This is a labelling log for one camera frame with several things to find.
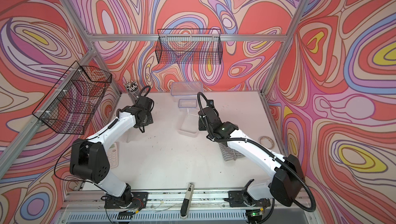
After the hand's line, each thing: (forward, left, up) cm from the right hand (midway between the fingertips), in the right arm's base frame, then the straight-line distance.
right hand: (205, 122), depth 81 cm
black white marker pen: (-34, +11, -15) cm, 39 cm away
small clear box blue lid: (+25, +11, -14) cm, 31 cm away
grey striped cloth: (-11, -13, -16) cm, 23 cm away
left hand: (+7, +34, -6) cm, 35 cm away
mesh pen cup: (+30, +46, +1) cm, 55 cm away
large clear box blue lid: (+44, +13, -17) cm, 49 cm away
